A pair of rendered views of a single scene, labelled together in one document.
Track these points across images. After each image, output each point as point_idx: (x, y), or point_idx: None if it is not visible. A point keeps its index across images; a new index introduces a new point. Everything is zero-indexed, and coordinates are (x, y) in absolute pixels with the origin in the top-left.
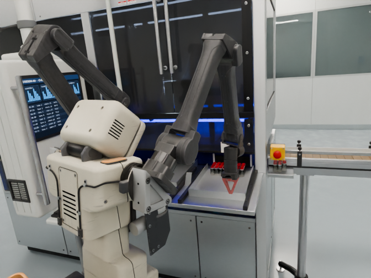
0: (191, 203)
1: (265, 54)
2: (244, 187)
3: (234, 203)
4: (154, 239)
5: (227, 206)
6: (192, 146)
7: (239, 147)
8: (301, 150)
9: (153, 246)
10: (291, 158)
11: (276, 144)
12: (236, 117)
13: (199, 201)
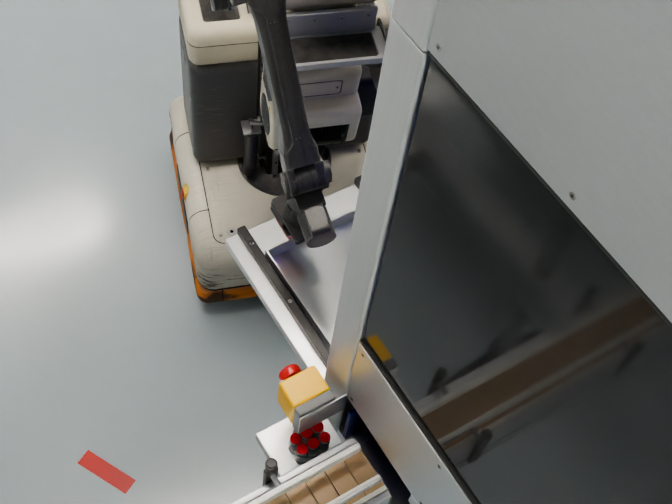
0: (340, 194)
1: (357, 200)
2: (305, 301)
3: (276, 241)
4: (265, 71)
5: (278, 224)
6: None
7: (303, 214)
8: (277, 491)
9: (264, 77)
10: (291, 470)
11: (311, 388)
12: (278, 126)
13: (337, 209)
